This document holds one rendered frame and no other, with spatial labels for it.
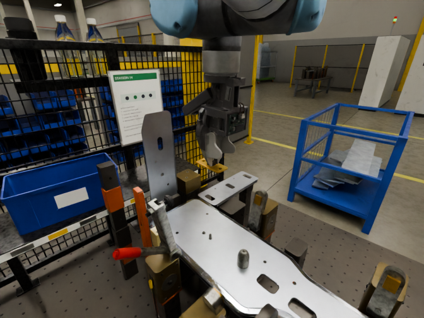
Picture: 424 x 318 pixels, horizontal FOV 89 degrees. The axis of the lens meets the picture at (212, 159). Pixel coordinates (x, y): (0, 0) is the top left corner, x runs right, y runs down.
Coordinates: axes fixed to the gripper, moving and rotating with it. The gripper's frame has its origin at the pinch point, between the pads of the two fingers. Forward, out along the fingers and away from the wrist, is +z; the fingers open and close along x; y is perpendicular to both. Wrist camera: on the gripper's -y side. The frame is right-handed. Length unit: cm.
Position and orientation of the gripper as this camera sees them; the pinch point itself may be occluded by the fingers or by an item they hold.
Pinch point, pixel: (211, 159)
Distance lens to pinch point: 54.4
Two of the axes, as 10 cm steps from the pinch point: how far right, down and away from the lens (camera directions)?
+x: 7.1, -3.0, 6.3
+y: 7.0, 3.3, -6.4
